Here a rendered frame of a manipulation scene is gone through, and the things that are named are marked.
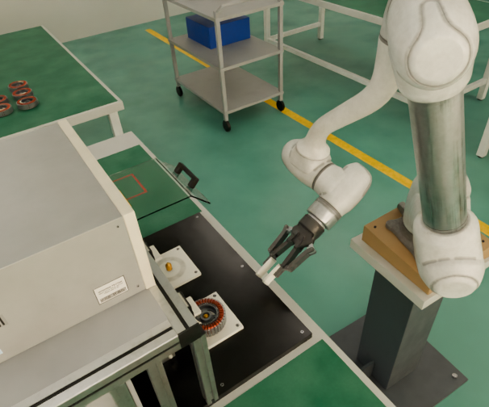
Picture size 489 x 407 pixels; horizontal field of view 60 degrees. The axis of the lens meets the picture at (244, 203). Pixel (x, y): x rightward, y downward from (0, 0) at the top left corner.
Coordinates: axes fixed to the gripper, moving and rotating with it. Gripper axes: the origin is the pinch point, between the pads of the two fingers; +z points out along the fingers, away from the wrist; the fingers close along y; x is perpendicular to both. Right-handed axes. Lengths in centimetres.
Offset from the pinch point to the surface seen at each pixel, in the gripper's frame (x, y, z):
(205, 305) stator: 7.6, 2.8, 19.4
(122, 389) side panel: 43, -22, 32
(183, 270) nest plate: 4.2, 20.7, 19.2
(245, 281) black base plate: -3.9, 6.2, 7.7
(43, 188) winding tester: 64, 9, 16
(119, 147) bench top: -5, 111, 11
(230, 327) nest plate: 3.7, -5.7, 18.4
